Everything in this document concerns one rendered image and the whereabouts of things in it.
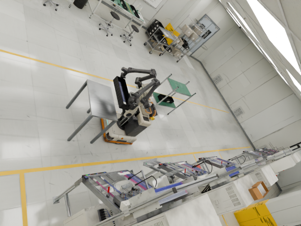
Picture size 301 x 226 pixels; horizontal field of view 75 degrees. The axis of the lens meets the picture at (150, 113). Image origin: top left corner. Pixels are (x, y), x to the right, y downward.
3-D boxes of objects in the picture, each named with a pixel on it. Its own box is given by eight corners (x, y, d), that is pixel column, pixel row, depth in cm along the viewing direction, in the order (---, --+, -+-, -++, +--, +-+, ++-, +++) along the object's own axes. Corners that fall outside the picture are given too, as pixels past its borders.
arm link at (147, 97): (162, 83, 299) (158, 79, 304) (158, 80, 287) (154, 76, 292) (145, 106, 307) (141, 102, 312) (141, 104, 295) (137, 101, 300)
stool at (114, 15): (96, 23, 613) (107, 6, 580) (109, 29, 651) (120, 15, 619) (100, 33, 592) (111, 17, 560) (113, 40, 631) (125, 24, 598)
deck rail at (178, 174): (160, 168, 332) (161, 164, 332) (161, 167, 334) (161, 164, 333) (197, 186, 284) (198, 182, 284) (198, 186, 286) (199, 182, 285)
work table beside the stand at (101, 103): (88, 111, 384) (110, 87, 343) (92, 143, 348) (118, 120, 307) (65, 106, 354) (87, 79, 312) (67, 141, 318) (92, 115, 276)
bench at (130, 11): (83, 3, 629) (96, -19, 587) (126, 27, 762) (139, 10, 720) (88, 18, 597) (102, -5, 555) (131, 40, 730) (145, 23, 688)
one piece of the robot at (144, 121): (126, 118, 427) (152, 95, 383) (131, 140, 399) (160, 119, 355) (113, 115, 404) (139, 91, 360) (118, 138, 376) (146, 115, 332)
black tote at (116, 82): (127, 110, 302) (132, 106, 297) (118, 107, 290) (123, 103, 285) (121, 83, 332) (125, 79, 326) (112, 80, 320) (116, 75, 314)
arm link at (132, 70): (154, 76, 301) (155, 71, 306) (153, 74, 296) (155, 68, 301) (127, 73, 308) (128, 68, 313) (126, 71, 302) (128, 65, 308)
